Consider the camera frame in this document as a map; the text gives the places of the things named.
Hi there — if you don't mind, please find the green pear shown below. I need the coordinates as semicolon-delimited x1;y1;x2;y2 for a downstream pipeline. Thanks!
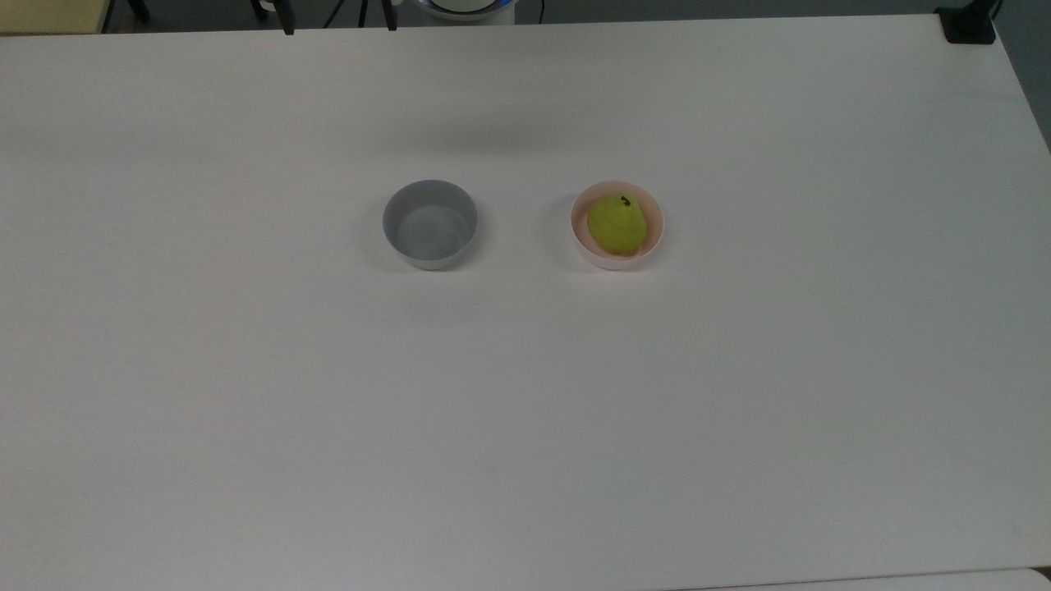
587;193;648;257

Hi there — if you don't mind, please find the pink round bowl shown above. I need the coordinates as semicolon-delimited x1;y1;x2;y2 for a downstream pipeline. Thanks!
570;181;666;271

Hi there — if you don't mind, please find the grey round bowl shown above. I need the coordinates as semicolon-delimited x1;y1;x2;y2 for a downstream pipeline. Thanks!
382;179;480;272

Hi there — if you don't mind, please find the black table clamp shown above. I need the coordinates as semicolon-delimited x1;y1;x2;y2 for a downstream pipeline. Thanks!
936;0;1004;45

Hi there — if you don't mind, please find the yellow wooden board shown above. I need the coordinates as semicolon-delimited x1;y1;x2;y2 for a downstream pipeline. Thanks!
0;0;112;35

